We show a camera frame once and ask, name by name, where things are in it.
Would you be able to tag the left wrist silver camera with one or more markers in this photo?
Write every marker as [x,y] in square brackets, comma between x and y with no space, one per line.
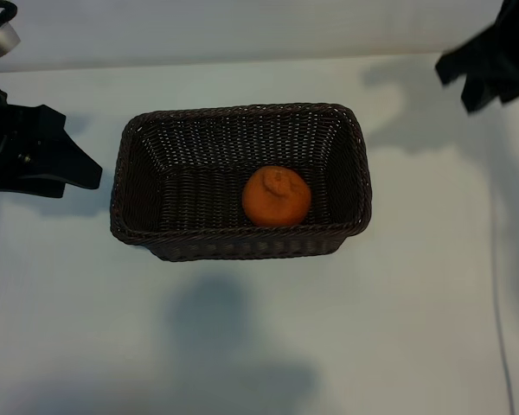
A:
[0,43]

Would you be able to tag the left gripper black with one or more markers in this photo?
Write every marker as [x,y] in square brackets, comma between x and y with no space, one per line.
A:
[8,136]

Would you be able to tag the dark brown wicker basket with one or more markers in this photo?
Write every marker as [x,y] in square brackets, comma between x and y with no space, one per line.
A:
[199,207]

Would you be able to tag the orange with knobby stem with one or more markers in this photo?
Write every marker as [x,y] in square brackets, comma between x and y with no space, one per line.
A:
[277,203]

